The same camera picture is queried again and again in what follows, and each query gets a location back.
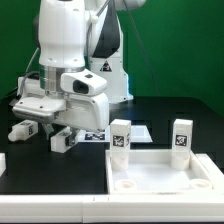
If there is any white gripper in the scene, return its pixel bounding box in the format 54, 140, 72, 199
11, 76, 110, 148

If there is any white square table top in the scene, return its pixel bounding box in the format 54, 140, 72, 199
106, 149, 215, 194

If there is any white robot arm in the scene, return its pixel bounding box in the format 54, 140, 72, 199
12, 0, 146, 153

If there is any white left fence block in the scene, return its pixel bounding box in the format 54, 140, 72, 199
0, 153, 6, 177

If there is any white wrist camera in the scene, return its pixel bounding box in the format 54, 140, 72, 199
60, 69, 107, 96

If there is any white marker base plate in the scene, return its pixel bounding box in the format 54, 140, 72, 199
78, 125, 152, 143

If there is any grey cable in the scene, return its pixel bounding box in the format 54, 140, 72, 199
24, 46, 41, 83

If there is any white front fence rail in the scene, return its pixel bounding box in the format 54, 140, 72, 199
0, 194, 224, 223

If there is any white fence rail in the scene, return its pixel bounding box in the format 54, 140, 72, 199
196, 154, 224, 193
0, 194, 224, 223

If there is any white right fence rail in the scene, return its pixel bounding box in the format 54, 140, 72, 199
196, 154, 224, 193

